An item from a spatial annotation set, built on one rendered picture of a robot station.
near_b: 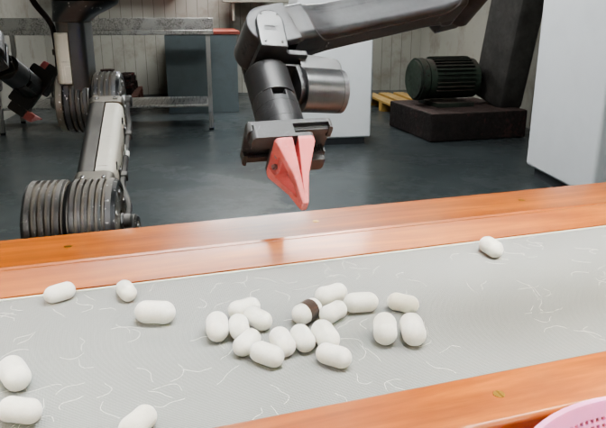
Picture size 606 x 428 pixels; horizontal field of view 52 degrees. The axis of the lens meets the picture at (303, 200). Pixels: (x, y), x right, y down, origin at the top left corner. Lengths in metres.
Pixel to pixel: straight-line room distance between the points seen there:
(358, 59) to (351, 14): 4.14
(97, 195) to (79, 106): 0.27
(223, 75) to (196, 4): 1.94
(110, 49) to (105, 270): 8.03
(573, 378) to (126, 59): 8.35
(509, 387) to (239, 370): 0.21
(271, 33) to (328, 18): 0.10
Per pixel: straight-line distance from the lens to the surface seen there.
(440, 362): 0.55
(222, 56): 6.84
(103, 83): 1.14
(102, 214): 0.89
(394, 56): 8.99
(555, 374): 0.51
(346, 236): 0.76
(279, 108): 0.73
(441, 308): 0.64
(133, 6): 8.65
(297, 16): 0.83
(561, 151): 3.95
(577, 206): 0.95
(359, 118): 5.08
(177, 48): 6.84
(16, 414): 0.50
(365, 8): 0.90
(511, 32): 5.60
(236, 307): 0.60
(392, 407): 0.45
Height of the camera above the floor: 1.02
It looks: 17 degrees down
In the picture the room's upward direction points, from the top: straight up
